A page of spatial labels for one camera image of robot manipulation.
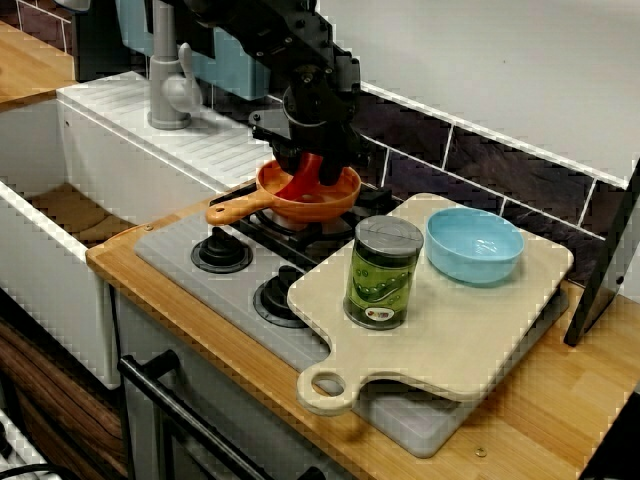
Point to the black angled bar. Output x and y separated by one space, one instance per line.
615 445

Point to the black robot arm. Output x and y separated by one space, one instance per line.
280 35

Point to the teal box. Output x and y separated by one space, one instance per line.
235 65

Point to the orange toy frying pan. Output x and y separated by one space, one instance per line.
320 210

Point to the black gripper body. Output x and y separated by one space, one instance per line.
320 115

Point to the pale wooden cutting board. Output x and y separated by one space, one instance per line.
450 340

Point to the grey toy faucet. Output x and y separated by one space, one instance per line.
162 75

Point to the grey toy stove top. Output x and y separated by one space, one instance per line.
170 245

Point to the red toy pepper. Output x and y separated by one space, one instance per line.
302 180

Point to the black stove knob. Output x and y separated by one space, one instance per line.
275 300
220 252

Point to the dark tile backsplash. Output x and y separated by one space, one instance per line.
420 135

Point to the white rounded object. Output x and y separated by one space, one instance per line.
72 4

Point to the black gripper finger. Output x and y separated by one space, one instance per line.
331 172
287 160

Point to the green toy pea can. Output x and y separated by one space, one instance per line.
382 280

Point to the white toy sink unit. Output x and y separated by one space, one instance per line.
125 150

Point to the light blue plastic bowl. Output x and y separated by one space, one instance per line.
475 270

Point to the black burner grate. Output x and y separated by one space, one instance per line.
300 240

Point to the grey toy oven front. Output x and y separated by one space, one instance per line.
240 400

